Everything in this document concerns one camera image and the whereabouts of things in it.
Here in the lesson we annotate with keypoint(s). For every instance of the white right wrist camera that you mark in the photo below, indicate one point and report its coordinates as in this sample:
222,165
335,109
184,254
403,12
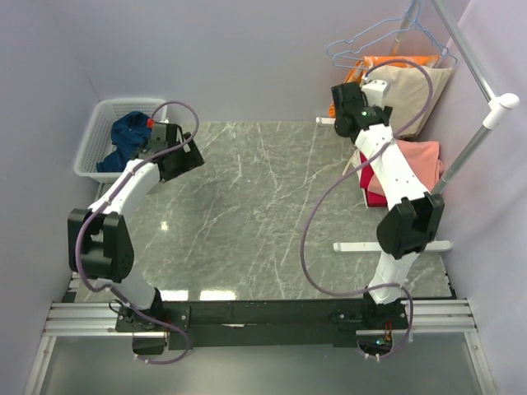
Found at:
375,92

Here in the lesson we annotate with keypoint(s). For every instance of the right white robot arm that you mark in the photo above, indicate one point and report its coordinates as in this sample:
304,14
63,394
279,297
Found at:
413,214

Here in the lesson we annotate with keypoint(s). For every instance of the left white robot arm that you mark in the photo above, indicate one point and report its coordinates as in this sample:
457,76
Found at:
99,244

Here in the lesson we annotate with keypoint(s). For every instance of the aluminium rail frame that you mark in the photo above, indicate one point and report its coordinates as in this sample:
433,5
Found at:
96,320

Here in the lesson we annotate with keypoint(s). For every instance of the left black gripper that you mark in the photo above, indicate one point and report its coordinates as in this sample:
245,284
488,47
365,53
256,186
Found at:
191,160

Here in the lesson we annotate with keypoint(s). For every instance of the pink t-shirt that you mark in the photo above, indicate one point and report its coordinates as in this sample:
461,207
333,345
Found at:
422,157

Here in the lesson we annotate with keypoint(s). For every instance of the red folded t-shirt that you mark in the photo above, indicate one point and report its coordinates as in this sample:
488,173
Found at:
372,193

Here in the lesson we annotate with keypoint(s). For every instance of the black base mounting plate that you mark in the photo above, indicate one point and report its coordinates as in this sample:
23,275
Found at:
200,324

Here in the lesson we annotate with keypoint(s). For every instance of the white plastic laundry basket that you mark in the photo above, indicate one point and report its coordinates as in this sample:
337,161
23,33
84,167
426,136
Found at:
96,142

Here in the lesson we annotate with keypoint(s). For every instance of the white metal clothes rack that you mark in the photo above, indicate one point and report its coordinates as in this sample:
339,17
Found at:
485,202

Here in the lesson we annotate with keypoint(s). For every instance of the beige hanging garment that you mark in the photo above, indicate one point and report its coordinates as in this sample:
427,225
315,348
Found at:
408,92

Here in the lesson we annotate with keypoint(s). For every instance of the white garment under red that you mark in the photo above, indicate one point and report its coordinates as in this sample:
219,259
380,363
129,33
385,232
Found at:
354,161

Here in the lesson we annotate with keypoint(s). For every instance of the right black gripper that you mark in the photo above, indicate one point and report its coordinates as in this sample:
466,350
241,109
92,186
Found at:
387,110

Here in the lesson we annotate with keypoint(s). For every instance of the blue wire hanger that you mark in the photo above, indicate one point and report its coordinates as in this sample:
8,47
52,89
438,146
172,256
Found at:
395,32
414,49

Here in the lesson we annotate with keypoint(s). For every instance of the orange hanging garment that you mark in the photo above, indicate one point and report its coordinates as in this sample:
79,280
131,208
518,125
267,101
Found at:
374,62

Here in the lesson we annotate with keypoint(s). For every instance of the blue t-shirt in basket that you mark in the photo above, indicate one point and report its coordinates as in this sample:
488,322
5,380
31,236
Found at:
127,135

